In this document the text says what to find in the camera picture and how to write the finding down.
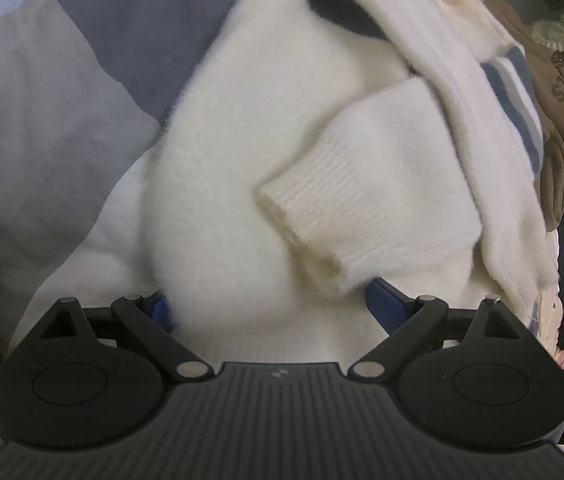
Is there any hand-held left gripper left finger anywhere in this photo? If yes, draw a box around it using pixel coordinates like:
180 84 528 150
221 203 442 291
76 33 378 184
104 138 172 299
41 294 209 381

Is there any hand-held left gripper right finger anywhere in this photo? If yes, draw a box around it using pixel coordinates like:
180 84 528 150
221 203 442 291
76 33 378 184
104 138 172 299
349 277 523 380

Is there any white fluffy sweater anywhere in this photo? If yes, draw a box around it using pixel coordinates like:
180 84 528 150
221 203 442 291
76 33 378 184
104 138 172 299
138 0 561 364

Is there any cream cloth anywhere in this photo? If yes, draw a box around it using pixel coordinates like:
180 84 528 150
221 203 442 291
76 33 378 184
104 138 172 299
421 0 513 53

